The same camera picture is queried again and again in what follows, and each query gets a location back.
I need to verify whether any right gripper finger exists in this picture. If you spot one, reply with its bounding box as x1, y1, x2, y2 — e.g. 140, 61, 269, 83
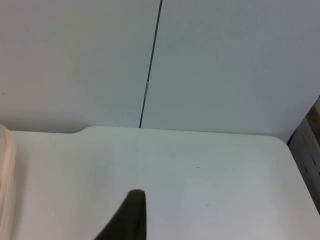
93, 189, 147, 240

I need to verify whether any cream box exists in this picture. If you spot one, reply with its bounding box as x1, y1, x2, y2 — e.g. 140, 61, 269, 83
0, 123, 17, 240

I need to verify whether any grey cabinet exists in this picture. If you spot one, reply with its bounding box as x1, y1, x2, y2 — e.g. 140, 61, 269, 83
287, 94, 320, 216

